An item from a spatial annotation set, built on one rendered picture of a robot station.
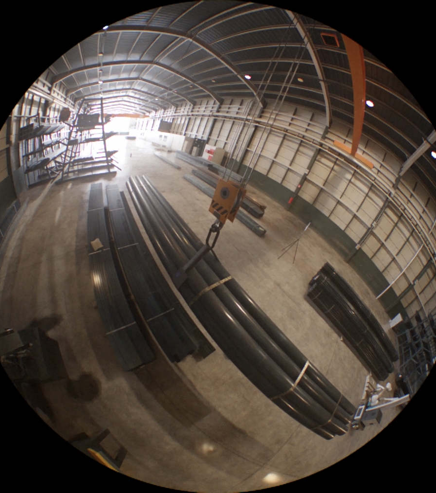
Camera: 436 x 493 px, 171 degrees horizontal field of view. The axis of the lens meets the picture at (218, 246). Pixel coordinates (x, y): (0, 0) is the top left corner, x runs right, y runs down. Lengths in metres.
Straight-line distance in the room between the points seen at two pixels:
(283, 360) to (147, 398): 2.01
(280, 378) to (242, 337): 0.55
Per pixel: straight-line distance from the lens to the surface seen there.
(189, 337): 2.26
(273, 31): 9.66
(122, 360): 2.16
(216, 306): 1.34
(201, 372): 2.66
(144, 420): 2.80
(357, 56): 4.48
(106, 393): 2.84
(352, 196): 11.49
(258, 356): 1.37
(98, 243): 3.22
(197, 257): 1.43
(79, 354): 2.99
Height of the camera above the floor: 2.60
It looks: 38 degrees down
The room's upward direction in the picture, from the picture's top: 23 degrees clockwise
